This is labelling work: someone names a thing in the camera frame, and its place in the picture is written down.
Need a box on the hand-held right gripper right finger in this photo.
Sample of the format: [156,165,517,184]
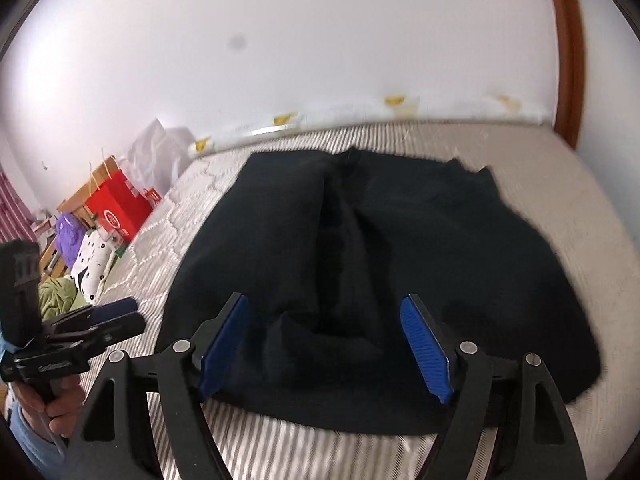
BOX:
[400,294,588,480]

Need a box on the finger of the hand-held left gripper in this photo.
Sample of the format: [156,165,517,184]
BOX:
[42,297,139,333]
[50,312,147,358]

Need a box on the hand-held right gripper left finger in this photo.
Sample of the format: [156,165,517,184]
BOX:
[62,292,250,480]

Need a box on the black sweater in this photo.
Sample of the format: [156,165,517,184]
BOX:
[155,146,603,436]

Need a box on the person's left forearm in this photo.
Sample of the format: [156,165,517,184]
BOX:
[0,400,66,476]

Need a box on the person's left hand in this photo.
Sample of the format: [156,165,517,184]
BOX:
[17,375,83,443]

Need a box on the green blanket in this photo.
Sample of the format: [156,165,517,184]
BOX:
[39,277,88,321]

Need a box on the white dotted cloth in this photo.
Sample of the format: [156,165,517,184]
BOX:
[70,230,113,306]

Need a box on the purple plush bag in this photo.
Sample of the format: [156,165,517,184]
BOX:
[54,212,83,276]

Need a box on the red striped curtain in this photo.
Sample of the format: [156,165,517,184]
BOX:
[0,170,38,246]

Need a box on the red paper bag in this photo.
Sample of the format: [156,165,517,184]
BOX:
[84,147,153,243]

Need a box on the white Miniso plastic bag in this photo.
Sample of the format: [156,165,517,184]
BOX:
[122,117,196,193]

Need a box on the striped mattress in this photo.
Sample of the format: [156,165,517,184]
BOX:
[92,119,640,480]

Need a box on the rolled white bedding yellow print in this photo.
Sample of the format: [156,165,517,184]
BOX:
[190,91,556,158]

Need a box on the wooden furniture frame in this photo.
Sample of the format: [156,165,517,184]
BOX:
[57,156,118,216]

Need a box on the brown wooden door frame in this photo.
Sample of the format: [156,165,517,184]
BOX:
[542,0,586,150]

